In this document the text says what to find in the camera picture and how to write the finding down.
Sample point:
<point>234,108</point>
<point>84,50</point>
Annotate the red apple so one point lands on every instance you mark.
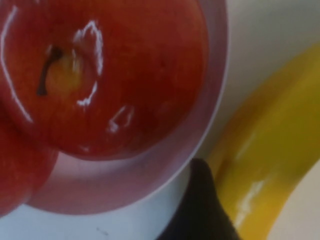
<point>137,75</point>
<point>17,170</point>

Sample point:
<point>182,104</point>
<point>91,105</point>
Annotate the pink round plate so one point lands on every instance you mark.
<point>125,180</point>

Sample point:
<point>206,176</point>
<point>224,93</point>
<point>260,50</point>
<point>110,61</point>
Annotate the yellow banana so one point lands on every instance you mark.
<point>262,162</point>

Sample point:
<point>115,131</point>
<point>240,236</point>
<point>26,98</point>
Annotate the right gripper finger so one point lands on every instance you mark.
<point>202,212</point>

